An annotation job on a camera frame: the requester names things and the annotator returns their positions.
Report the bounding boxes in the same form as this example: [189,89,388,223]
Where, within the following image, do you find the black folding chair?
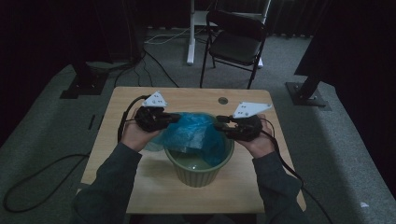
[200,9,268,91]

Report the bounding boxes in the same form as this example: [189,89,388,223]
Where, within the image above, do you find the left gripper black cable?
[117,94,151,144]

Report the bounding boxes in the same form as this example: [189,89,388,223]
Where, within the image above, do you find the black curtain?
[293,0,396,190]
[0,0,148,147]

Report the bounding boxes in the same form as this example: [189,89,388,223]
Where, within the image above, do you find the long black floor cable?
[3,153,92,214]

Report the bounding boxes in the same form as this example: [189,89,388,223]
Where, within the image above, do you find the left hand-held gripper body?
[134,91,171,133]

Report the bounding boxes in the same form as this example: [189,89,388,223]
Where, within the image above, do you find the person's left hand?
[120,119,161,153]

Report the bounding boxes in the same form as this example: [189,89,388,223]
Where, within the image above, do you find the blue plastic bag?
[143,112,230,168]

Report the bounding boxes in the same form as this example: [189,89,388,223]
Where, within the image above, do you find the white floor cable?
[144,27,191,45]

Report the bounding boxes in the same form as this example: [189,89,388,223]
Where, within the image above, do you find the thin black floor cable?
[113,63,138,88]
[143,49,180,88]

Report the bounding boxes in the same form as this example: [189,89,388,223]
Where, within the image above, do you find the person's right hand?
[235,114,276,160]

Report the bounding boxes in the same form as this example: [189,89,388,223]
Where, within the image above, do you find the black floor stand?
[59,62,110,100]
[285,74,328,108]

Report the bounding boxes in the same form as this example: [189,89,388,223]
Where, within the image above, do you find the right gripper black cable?
[261,117,334,224]

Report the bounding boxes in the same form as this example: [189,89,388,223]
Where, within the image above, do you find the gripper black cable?
[117,94,151,144]
[261,117,334,224]

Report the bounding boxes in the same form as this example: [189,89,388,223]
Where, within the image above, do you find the green ribbed bin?
[163,111,235,189]

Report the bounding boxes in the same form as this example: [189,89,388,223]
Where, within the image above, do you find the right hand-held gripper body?
[223,102,273,143]

